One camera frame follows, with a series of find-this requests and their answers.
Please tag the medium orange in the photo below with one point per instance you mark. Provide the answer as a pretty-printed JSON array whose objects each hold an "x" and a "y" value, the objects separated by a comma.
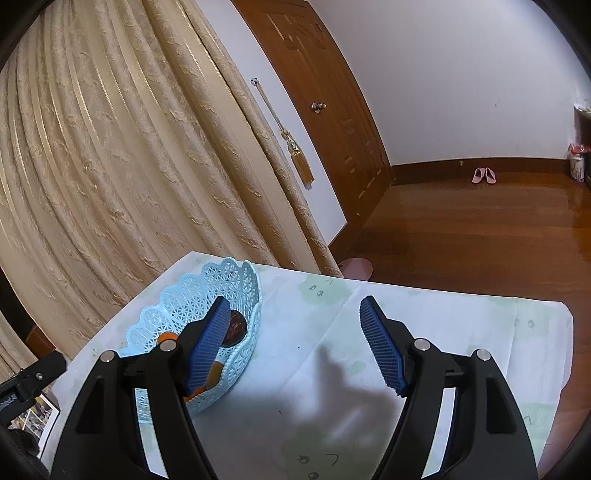
[{"x": 165, "y": 337}]

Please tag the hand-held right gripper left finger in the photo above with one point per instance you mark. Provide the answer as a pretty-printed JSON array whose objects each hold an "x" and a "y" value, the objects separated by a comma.
[{"x": 207, "y": 346}]

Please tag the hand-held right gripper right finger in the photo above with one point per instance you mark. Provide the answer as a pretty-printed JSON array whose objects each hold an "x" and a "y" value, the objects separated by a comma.
[{"x": 381, "y": 341}]

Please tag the white patterned bin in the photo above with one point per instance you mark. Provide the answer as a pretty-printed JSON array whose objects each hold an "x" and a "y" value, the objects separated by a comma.
[{"x": 577, "y": 166}]

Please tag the metal door knob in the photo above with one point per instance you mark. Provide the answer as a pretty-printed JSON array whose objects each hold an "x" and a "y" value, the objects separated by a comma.
[{"x": 318, "y": 107}]

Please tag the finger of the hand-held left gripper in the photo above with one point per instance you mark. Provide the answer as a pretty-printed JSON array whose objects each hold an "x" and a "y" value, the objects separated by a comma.
[{"x": 44, "y": 369}]

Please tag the white printed tablecloth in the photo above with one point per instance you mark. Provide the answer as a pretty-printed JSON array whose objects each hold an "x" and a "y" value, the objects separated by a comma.
[{"x": 323, "y": 332}]

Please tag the large dark water chestnut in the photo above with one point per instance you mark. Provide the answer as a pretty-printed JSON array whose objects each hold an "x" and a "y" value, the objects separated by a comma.
[{"x": 236, "y": 328}]

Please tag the light blue plastic basket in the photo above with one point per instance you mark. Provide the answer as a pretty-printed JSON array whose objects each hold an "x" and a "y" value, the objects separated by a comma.
[{"x": 184, "y": 300}]

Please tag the wide beige curtain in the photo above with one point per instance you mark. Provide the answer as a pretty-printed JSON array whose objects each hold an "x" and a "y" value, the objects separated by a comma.
[{"x": 138, "y": 161}]

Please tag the pink round stool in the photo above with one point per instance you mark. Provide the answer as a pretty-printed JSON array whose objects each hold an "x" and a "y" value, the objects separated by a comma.
[{"x": 355, "y": 268}]

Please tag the pink slipper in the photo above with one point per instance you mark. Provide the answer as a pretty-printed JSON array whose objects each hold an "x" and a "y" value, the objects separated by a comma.
[
  {"x": 478, "y": 176},
  {"x": 490, "y": 176}
]

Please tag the beige curtain tassel tieback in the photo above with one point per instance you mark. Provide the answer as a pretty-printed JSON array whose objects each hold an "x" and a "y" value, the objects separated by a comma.
[{"x": 300, "y": 161}]

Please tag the narrow beige curtain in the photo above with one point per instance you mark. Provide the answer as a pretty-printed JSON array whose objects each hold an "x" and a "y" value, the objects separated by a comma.
[{"x": 11, "y": 346}]

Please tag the brown wooden door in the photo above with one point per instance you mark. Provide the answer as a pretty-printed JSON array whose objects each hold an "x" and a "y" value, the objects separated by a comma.
[{"x": 323, "y": 69}]

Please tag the large orange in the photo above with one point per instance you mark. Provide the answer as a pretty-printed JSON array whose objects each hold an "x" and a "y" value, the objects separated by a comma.
[{"x": 216, "y": 371}]

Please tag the photo desk calendar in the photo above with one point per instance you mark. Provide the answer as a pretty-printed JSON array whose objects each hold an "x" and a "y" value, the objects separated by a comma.
[{"x": 39, "y": 415}]

